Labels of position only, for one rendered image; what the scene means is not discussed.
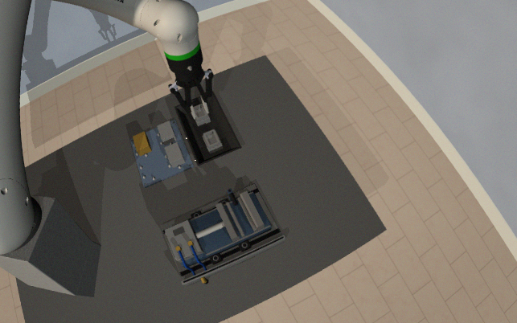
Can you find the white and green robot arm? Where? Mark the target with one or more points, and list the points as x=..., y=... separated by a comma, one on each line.
x=173, y=22

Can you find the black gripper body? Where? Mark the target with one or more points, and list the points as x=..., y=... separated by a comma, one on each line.
x=190, y=77

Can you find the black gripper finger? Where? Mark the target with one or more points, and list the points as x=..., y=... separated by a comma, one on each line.
x=174, y=89
x=204, y=95

